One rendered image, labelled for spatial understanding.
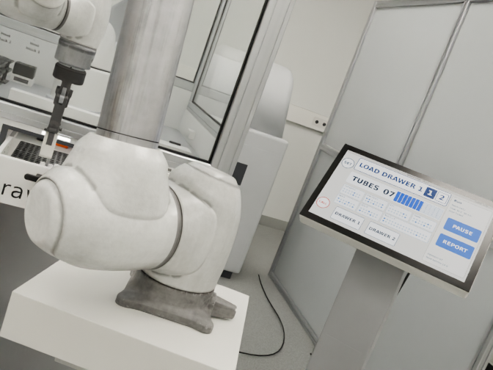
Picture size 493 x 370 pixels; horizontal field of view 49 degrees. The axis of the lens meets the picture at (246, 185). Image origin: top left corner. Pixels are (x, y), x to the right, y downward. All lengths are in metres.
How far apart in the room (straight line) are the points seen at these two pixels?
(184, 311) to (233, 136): 0.85
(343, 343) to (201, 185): 0.99
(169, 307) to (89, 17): 0.71
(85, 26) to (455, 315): 1.80
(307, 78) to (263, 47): 3.49
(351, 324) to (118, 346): 1.00
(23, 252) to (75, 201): 1.01
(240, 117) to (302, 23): 3.48
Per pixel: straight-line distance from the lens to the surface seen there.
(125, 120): 0.85
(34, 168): 1.37
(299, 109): 5.17
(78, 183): 0.82
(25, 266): 1.83
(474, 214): 1.73
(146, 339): 0.93
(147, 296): 1.02
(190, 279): 0.99
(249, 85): 1.73
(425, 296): 2.60
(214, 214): 0.96
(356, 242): 1.63
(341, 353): 1.83
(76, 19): 1.36
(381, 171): 1.76
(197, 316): 1.02
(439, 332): 2.50
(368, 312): 1.77
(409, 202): 1.71
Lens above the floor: 1.29
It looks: 10 degrees down
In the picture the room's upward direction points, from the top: 20 degrees clockwise
